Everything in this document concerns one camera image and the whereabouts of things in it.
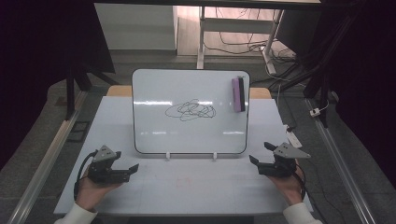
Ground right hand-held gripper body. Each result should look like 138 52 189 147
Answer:
257 142 312 179

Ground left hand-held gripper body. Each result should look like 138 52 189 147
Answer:
87 144 131 185

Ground purple whiteboard eraser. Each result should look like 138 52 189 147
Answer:
231 76 247 113

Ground white magnetic whiteboard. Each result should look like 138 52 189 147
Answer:
131 68 251 156

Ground person's right hand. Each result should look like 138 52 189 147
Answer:
266 168 305 207

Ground person's left hand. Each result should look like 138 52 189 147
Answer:
75 177 123 214

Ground white marker with black cap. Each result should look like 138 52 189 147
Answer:
284 124 304 149

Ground black tripod stand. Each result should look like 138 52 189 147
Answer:
63 57 120 121
270 12 362 129

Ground white cabinet panel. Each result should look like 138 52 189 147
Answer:
94 3 178 51

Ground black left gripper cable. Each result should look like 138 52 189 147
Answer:
73 149 99 202

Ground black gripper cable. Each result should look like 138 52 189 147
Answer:
292 167 308 201
73 149 99 202

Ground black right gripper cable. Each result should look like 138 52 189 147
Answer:
292 167 308 201

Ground aluminium rail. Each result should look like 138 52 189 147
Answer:
7 90 89 224
304 97 378 224

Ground black floor cables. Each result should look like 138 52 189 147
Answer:
204 7 297 64

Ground white desk frame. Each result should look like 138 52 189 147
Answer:
196 6 286 76

